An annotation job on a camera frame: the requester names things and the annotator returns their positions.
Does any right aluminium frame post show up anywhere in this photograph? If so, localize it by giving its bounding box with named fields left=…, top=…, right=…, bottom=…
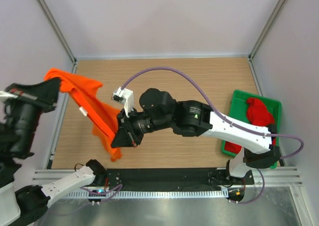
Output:
left=248, top=0, right=288, bottom=62

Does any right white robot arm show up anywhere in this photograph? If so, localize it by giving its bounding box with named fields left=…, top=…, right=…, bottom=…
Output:
left=111, top=88, right=280, bottom=184

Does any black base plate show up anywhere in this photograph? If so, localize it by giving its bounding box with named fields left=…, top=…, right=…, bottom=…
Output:
left=90, top=168, right=255, bottom=192

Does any red t shirt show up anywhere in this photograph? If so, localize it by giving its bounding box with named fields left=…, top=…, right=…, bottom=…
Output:
left=224, top=97, right=275, bottom=154

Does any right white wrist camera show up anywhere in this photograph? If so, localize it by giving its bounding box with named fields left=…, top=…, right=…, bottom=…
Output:
left=112, top=87, right=134, bottom=118

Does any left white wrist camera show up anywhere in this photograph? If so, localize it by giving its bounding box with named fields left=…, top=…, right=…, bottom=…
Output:
left=0, top=91, right=22, bottom=103

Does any orange t shirt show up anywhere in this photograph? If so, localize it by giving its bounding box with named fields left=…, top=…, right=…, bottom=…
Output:
left=44, top=68, right=123, bottom=162

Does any aluminium frame post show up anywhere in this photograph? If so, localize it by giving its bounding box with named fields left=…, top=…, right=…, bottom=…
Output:
left=36, top=0, right=77, bottom=65
left=248, top=0, right=288, bottom=62

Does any white slotted cable duct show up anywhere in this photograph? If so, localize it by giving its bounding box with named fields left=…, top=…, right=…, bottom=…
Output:
left=64, top=188, right=228, bottom=200

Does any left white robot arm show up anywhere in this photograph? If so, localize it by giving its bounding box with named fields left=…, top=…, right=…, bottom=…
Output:
left=0, top=77, right=107, bottom=226

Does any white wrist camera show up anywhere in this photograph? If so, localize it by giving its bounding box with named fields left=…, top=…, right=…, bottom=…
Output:
left=0, top=91, right=22, bottom=103
left=112, top=87, right=134, bottom=118

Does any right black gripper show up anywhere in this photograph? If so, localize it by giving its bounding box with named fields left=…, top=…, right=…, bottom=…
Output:
left=112, top=106, right=172, bottom=148

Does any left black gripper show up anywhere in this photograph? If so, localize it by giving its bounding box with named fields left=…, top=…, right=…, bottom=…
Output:
left=4, top=74, right=63, bottom=152

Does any left aluminium frame post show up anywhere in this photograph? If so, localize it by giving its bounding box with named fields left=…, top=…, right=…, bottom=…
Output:
left=36, top=0, right=77, bottom=65

